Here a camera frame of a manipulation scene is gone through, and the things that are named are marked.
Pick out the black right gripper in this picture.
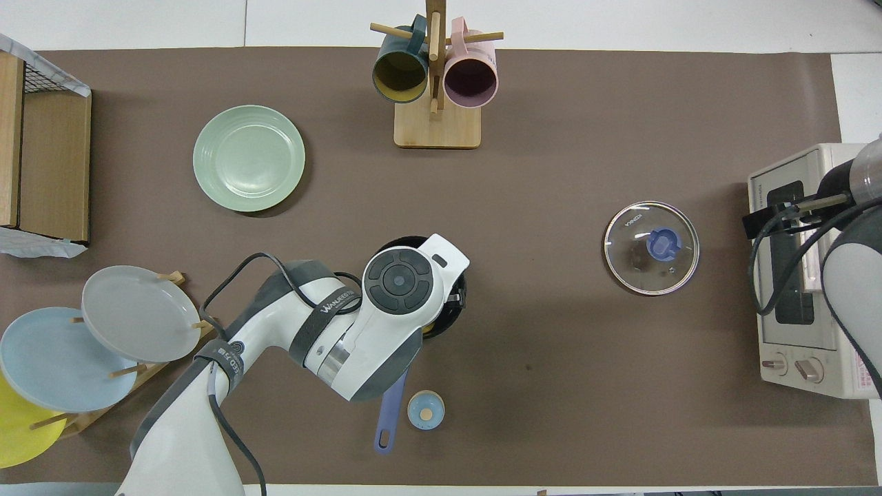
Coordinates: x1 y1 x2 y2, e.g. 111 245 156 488
742 160 862 239

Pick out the glass lid blue knob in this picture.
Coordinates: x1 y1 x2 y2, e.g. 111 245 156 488
604 201 700 296

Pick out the light green plate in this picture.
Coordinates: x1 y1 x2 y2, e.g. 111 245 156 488
193 105 306 213

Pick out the grey plate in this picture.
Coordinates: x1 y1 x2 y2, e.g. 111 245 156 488
81 265 202 364

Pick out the light blue plate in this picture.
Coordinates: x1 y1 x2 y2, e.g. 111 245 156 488
0 307 139 414

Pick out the yellow plate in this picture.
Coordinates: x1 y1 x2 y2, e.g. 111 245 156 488
0 372 68 469

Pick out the dark blue saucepan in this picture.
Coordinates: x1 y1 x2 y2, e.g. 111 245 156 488
374 236 469 455

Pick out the beige toaster oven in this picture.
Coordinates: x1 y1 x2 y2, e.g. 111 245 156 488
748 143 882 400

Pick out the brown paper table mat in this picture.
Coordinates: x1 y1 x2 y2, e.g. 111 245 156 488
0 47 879 486

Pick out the wooden mug tree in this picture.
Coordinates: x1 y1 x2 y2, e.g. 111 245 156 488
370 0 504 149

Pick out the pink mug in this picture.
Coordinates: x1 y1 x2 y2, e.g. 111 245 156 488
443 17 499 109

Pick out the dark teal mug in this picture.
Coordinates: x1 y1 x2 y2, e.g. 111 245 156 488
372 15 430 104

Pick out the wooden dish rack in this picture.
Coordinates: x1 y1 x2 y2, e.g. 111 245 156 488
28 271 218 440

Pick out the white crumpled sheet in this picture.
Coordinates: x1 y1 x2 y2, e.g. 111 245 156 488
0 226 88 259

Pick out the wooden box with mesh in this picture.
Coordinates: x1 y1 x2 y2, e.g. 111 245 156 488
0 52 92 245

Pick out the grey checked cloth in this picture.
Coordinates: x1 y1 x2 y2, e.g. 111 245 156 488
0 33 92 97

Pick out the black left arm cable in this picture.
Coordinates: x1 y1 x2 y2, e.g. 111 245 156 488
198 251 364 496

